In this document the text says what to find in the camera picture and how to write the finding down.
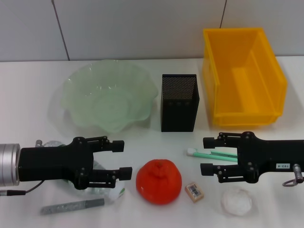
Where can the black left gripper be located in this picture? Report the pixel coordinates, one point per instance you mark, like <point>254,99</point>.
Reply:
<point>54,164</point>

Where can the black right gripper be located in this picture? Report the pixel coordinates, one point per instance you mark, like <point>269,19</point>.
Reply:
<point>263,156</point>

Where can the mint green utility knife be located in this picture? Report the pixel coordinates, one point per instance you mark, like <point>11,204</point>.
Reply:
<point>204,154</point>

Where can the clear green-labelled water bottle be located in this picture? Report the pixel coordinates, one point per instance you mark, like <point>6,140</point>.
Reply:
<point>116,194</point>

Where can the orange fruit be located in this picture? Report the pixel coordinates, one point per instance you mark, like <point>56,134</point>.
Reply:
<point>158,183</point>

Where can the white paper ball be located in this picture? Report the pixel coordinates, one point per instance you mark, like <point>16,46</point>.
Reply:
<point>237,202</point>

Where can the white and silver left arm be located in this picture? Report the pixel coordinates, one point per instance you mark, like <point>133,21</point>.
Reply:
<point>8,164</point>

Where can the beige eraser with barcode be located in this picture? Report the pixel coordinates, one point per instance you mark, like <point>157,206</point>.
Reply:
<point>194,192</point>

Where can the black mesh pen holder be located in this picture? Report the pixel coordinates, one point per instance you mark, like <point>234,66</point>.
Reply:
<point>178,114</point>

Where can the pale green wavy glass plate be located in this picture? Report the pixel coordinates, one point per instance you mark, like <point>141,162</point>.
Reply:
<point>107,107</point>

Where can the grey glitter pen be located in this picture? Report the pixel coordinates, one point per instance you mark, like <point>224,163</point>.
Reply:
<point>71,206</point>

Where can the yellow plastic bin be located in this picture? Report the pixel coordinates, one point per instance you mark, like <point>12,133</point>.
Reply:
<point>240,95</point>

